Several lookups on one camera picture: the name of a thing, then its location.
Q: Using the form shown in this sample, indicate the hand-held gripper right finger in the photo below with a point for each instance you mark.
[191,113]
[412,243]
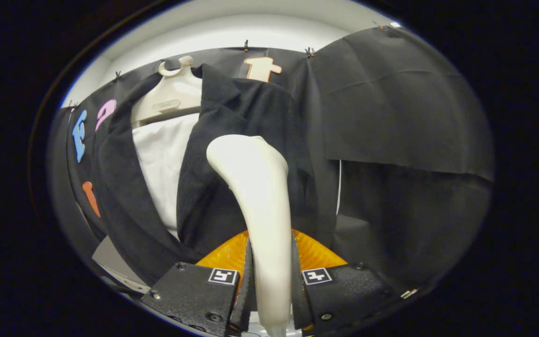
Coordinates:
[344,292]

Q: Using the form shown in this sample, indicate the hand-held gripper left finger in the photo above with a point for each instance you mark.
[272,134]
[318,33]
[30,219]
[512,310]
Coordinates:
[190,295]

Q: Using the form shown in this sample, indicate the black suit jacket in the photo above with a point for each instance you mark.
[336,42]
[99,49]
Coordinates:
[213,201]

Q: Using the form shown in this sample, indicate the white garment steamer head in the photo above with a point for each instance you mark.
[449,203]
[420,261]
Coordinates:
[262,201]

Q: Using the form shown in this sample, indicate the white padded garment form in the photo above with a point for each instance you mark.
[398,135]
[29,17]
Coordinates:
[164,159]

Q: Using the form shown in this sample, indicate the grey cabinet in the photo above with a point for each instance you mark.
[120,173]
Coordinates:
[110,260]

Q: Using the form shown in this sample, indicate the black backdrop cloth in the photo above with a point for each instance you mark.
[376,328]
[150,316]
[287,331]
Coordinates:
[400,103]

